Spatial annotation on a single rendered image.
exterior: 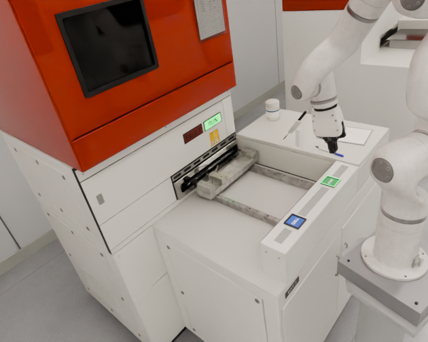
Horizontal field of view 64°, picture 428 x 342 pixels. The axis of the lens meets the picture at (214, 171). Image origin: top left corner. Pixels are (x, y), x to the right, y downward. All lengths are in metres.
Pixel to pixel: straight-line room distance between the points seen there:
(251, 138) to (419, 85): 0.95
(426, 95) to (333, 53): 0.29
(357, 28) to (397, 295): 0.73
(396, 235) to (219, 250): 0.60
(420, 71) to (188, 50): 0.81
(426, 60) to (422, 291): 0.63
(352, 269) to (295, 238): 0.19
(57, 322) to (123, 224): 1.21
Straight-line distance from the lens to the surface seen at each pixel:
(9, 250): 3.01
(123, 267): 1.51
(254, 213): 1.41
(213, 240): 1.36
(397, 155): 0.93
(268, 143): 1.65
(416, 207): 1.05
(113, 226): 1.38
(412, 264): 1.21
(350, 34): 1.04
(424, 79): 0.91
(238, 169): 1.62
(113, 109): 1.19
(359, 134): 1.69
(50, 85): 1.08
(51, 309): 2.59
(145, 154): 1.37
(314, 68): 1.07
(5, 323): 2.71
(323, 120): 1.22
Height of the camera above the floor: 1.76
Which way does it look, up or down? 33 degrees down
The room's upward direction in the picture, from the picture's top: 10 degrees counter-clockwise
